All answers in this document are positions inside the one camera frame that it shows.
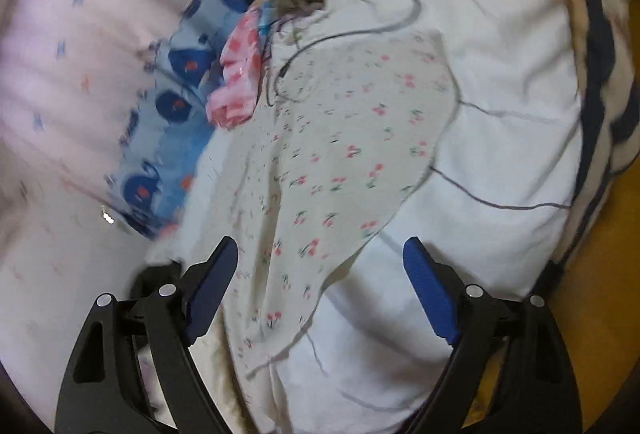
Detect black cable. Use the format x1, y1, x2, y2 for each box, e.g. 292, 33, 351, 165
257, 0, 422, 109

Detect white quilt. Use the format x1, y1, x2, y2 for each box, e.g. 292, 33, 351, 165
150, 0, 587, 434

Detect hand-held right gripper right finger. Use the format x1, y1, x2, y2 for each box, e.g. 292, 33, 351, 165
402, 237, 583, 434

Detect cherry print bedsheet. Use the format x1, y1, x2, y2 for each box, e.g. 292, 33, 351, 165
220, 28, 462, 381

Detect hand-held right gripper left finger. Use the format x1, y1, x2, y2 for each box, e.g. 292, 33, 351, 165
55, 237, 238, 434

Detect cream navy striped blanket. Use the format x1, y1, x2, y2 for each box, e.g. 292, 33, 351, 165
542, 0, 640, 277

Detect pink checked plastic bag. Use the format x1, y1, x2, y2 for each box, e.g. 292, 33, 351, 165
205, 8, 267, 131

